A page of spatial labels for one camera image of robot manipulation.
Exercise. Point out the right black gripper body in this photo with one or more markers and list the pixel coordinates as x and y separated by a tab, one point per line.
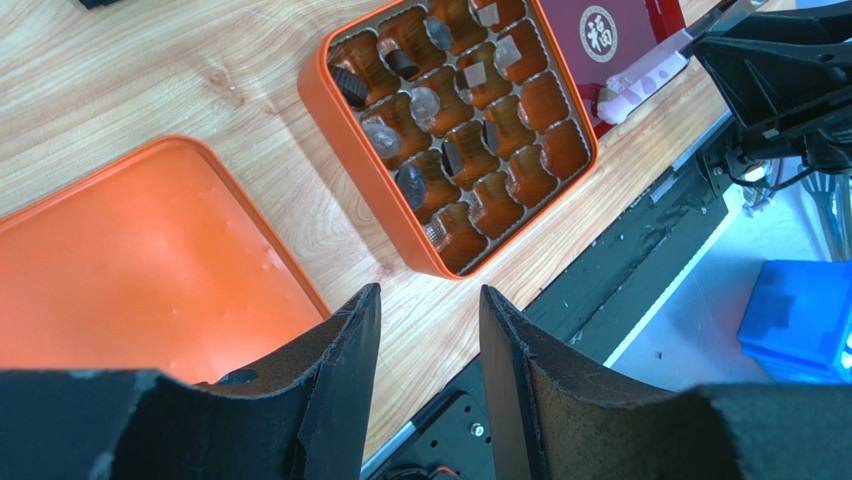
786	78

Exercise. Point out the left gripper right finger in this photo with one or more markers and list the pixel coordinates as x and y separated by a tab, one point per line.
555	413

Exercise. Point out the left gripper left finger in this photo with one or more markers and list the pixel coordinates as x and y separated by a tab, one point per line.
300	412

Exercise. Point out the pink handled metal tongs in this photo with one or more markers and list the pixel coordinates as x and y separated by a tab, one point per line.
647	75

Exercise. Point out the orange chocolate box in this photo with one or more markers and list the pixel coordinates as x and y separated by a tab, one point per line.
547	143

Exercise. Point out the pale heart chocolate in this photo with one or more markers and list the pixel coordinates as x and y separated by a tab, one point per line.
605	95

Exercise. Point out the dark leaf chocolate front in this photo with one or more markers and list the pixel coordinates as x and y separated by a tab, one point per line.
411	183

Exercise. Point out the square milk chocolate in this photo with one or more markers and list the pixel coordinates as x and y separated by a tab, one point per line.
507	53

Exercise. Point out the dark square chocolate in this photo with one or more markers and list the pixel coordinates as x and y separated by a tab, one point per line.
490	134
452	159

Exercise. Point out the light leaf chocolate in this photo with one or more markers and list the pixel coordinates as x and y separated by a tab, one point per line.
385	140

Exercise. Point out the dark square chocolate right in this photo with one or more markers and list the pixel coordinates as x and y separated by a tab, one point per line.
490	134

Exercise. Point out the rectangular milk chocolate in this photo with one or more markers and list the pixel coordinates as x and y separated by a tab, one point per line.
472	76

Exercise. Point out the brown leaf chocolate centre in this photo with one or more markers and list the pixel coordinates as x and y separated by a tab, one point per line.
425	104

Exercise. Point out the dark heart chocolate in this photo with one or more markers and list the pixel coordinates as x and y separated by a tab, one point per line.
438	33

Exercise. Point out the red lacquer tray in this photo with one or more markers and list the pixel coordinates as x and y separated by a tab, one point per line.
601	38

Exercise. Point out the orange tin lid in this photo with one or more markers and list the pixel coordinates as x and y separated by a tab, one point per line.
157	260

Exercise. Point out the blue plastic box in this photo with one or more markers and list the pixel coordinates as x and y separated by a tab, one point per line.
797	322

